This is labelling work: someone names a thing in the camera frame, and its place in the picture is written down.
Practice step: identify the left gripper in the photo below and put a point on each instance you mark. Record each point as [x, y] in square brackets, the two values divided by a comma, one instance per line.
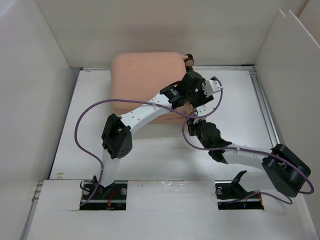
[203, 98]

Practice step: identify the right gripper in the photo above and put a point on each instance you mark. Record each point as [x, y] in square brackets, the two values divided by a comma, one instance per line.
[191, 126]

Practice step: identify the pink hardshell suitcase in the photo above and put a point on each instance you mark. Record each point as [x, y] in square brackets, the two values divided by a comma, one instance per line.
[140, 76]

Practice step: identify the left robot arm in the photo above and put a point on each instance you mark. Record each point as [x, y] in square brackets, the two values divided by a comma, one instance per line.
[119, 130]

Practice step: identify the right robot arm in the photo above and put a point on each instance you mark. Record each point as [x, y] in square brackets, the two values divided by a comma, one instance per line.
[277, 168]

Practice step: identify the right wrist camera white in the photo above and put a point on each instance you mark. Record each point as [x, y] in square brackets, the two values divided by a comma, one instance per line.
[200, 111]

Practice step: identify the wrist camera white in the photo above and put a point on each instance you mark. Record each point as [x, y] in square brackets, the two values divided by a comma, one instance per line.
[212, 86]
[200, 111]

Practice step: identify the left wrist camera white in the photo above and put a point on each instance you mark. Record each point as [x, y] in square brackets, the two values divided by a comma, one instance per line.
[212, 86]

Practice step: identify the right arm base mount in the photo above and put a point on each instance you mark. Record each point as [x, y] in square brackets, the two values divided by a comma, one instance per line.
[231, 196]

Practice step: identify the aluminium rail right side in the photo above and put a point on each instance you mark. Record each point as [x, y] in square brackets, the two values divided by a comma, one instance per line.
[264, 107]

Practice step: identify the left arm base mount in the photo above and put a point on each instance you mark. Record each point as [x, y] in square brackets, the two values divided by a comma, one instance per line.
[113, 198]

